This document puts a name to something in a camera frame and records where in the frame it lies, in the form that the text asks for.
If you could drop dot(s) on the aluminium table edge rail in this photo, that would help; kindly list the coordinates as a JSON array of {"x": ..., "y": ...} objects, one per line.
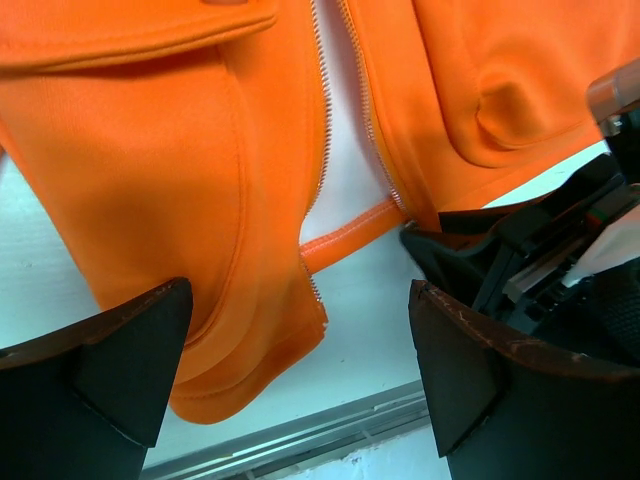
[{"x": 329, "y": 434}]

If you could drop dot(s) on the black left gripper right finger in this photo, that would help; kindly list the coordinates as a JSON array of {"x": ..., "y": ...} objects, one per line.
[{"x": 506, "y": 405}]

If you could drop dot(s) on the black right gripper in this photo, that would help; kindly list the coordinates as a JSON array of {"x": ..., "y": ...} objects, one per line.
[{"x": 542, "y": 266}]

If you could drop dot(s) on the orange jacket with pink lining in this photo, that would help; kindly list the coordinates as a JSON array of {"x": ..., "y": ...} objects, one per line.
[{"x": 191, "y": 138}]

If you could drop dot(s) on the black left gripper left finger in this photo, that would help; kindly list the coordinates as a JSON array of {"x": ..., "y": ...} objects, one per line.
[{"x": 87, "y": 401}]

